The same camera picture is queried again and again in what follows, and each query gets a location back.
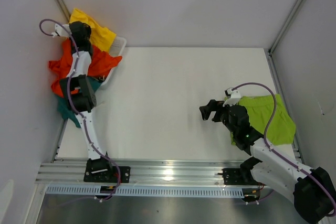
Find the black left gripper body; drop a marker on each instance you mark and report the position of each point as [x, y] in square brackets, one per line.
[88, 30]

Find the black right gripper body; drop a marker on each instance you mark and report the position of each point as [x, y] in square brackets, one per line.
[224, 117]

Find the yellow shorts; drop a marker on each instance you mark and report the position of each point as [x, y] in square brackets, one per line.
[101, 37]

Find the lime green shorts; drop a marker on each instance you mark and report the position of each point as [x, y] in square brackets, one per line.
[268, 115]

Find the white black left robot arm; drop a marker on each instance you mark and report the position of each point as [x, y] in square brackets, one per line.
[76, 88]

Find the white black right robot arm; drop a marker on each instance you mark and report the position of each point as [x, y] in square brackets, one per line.
[311, 191]

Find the orange shorts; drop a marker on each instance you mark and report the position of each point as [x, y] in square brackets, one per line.
[100, 67]

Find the teal shorts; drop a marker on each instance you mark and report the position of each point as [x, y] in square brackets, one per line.
[62, 108]

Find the white plastic laundry basket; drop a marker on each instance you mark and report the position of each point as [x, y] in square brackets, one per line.
[116, 49]

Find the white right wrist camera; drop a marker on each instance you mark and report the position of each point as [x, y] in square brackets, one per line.
[232, 97]

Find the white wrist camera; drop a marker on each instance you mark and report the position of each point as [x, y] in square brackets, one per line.
[232, 97]
[61, 31]

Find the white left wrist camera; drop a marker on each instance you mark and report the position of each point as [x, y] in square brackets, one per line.
[61, 31]

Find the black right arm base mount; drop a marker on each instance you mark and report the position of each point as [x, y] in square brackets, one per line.
[237, 176]

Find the white slotted cable duct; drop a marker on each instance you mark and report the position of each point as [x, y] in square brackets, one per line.
[150, 191]

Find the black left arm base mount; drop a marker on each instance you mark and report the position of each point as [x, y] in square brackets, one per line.
[102, 171]

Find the aluminium frame rail front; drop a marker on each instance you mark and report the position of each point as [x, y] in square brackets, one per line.
[143, 172]

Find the aluminium corner post right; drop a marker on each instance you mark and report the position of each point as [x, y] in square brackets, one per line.
[293, 13]

